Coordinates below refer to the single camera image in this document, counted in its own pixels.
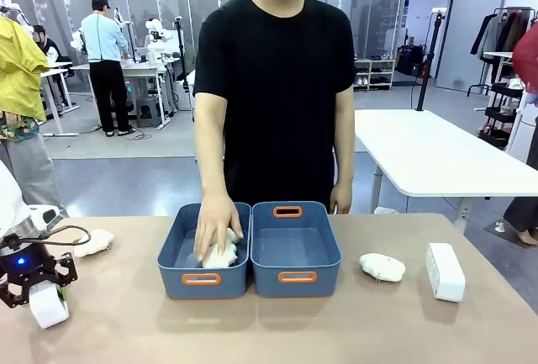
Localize blue basket orange handles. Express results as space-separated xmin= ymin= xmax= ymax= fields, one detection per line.
xmin=156 ymin=202 xmax=253 ymax=300
xmin=250 ymin=200 xmax=342 ymax=298

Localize person's black t-shirt torso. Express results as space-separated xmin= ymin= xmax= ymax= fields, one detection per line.
xmin=193 ymin=0 xmax=358 ymax=216

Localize wooden shoe shelf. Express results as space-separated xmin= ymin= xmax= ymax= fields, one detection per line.
xmin=352 ymin=57 xmax=397 ymax=90

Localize person's right forearm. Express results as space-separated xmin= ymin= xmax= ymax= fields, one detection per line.
xmin=193 ymin=91 xmax=230 ymax=198

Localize black utility cart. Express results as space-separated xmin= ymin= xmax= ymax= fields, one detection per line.
xmin=477 ymin=80 xmax=525 ymax=150

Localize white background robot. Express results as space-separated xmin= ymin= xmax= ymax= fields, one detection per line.
xmin=143 ymin=17 xmax=174 ymax=64

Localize person's right hand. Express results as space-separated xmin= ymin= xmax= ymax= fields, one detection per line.
xmin=193 ymin=193 xmax=245 ymax=262

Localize black camera tripod stand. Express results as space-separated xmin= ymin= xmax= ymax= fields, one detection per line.
xmin=414 ymin=8 xmax=446 ymax=113

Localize white digital clock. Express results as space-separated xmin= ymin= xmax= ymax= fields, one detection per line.
xmin=29 ymin=281 xmax=71 ymax=330
xmin=425 ymin=242 xmax=467 ymax=303

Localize grey plastic stool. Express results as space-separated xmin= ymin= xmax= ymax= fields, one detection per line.
xmin=134 ymin=95 xmax=164 ymax=129

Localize person in yellow jacket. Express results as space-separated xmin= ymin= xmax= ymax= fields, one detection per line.
xmin=0 ymin=14 xmax=71 ymax=219

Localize person's left forearm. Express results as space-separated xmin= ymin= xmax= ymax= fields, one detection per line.
xmin=330 ymin=85 xmax=356 ymax=191

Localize white background side desk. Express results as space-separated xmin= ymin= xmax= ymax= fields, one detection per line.
xmin=37 ymin=61 xmax=81 ymax=137

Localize seated person with mask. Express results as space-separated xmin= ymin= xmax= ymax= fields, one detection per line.
xmin=31 ymin=24 xmax=63 ymax=65

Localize person's left hand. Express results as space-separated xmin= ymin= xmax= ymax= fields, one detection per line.
xmin=329 ymin=184 xmax=353 ymax=216

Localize white background work desk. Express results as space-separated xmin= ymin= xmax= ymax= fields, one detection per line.
xmin=69 ymin=60 xmax=177 ymax=130

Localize clothes rack with garments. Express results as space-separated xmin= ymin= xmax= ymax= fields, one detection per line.
xmin=467 ymin=6 xmax=538 ymax=97

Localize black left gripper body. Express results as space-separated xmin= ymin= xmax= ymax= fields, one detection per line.
xmin=0 ymin=232 xmax=56 ymax=289

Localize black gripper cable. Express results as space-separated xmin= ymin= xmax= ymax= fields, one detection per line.
xmin=40 ymin=224 xmax=92 ymax=248

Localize red garment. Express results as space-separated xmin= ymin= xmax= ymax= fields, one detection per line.
xmin=512 ymin=22 xmax=538 ymax=87

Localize white standing desk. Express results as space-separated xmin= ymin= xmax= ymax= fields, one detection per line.
xmin=353 ymin=108 xmax=538 ymax=235

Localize person in light blue shirt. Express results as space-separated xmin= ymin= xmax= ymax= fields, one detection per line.
xmin=79 ymin=0 xmax=136 ymax=138

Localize black slim tripod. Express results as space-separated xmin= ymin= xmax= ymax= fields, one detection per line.
xmin=173 ymin=14 xmax=191 ymax=86

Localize white fluffy plush pouch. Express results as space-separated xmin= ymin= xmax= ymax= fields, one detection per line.
xmin=201 ymin=226 xmax=240 ymax=270
xmin=358 ymin=252 xmax=407 ymax=284
xmin=72 ymin=228 xmax=115 ymax=259

